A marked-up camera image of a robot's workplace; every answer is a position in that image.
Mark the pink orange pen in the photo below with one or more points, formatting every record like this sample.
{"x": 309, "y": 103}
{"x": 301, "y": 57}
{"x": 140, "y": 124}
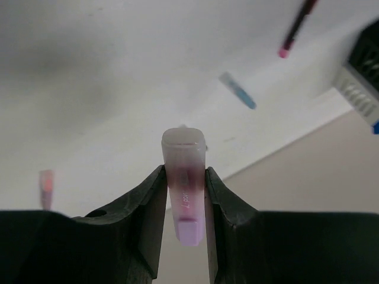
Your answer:
{"x": 46, "y": 183}

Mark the black container front right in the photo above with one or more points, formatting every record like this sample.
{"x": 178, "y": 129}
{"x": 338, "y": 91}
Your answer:
{"x": 364, "y": 55}

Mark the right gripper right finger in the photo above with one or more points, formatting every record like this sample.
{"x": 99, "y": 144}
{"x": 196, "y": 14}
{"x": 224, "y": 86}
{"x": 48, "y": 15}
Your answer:
{"x": 233, "y": 231}

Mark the grey green pen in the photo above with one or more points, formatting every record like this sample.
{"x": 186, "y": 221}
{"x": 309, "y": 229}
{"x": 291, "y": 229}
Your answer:
{"x": 195, "y": 136}

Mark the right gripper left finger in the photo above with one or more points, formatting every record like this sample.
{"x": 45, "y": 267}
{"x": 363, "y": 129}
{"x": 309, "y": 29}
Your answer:
{"x": 124, "y": 237}

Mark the light blue pen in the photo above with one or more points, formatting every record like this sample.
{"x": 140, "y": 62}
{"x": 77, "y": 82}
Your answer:
{"x": 234, "y": 87}

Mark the blue whiteboard marker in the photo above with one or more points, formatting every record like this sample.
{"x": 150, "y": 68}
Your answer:
{"x": 375, "y": 128}

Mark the red pen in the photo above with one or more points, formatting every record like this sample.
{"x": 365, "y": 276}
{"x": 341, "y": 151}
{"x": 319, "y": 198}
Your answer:
{"x": 291, "y": 35}

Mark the purple pink highlighter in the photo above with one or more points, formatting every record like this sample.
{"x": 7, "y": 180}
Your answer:
{"x": 185, "y": 172}

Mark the white container back right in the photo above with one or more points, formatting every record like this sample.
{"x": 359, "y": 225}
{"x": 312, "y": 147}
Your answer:
{"x": 358, "y": 93}

